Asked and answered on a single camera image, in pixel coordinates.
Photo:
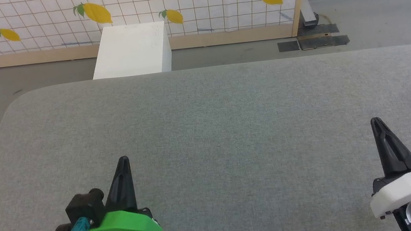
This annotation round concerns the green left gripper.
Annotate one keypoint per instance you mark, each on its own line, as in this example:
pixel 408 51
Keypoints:
pixel 132 224

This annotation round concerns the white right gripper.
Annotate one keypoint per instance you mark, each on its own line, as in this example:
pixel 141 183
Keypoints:
pixel 400 190

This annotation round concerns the white rectangular box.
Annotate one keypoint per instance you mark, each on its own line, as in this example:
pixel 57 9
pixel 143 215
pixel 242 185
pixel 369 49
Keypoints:
pixel 133 53

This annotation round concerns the small black floor tape patch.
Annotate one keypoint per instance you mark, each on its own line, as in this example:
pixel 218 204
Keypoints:
pixel 288 46

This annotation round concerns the grey metal partition foot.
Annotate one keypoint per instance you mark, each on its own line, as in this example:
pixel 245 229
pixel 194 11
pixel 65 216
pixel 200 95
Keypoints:
pixel 309 14

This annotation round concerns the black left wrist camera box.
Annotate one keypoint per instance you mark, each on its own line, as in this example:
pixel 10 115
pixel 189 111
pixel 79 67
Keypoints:
pixel 85 209

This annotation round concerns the dark floor base plate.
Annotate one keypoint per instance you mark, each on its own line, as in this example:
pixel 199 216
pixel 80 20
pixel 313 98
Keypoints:
pixel 322 41

